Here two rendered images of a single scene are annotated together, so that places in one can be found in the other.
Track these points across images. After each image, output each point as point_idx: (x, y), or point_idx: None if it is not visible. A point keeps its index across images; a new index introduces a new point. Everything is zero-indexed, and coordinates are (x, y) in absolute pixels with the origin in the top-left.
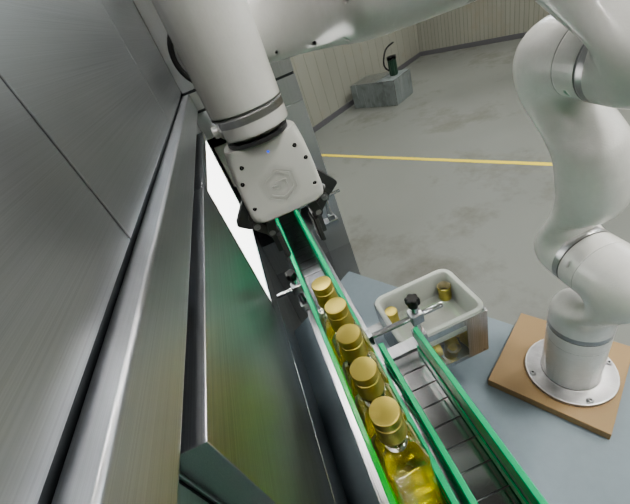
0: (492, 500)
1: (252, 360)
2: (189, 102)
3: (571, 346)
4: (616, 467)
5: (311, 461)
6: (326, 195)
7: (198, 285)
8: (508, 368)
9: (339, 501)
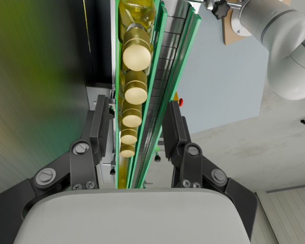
0: (156, 89)
1: (49, 143)
2: None
3: (259, 36)
4: (213, 51)
5: (81, 86)
6: None
7: None
8: None
9: (88, 11)
